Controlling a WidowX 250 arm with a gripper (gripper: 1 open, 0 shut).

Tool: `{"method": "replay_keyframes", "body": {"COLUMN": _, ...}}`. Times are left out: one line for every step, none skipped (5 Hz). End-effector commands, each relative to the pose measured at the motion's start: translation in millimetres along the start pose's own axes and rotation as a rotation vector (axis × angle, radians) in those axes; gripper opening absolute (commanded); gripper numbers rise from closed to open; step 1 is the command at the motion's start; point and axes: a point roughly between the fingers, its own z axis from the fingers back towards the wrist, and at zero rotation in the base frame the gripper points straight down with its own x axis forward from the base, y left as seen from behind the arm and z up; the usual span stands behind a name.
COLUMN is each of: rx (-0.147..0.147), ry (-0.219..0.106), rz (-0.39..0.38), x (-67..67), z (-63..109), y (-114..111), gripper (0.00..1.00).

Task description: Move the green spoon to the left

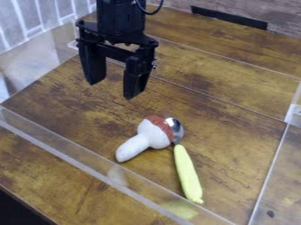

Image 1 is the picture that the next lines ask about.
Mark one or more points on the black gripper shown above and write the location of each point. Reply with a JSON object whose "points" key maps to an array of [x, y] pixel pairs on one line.
{"points": [[132, 48]]}

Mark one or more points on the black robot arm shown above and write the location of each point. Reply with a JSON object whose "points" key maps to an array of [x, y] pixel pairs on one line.
{"points": [[120, 16]]}

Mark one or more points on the white red toy mushroom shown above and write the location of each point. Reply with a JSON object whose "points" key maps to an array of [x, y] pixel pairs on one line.
{"points": [[154, 135]]}

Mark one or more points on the black strip on table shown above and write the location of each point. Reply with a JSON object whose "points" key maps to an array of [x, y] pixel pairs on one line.
{"points": [[229, 17]]}

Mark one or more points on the clear acrylic triangle bracket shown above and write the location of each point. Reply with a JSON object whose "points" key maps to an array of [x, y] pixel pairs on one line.
{"points": [[72, 45]]}

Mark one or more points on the clear acrylic enclosure wall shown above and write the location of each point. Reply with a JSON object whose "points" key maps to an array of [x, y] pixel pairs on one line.
{"points": [[227, 81]]}

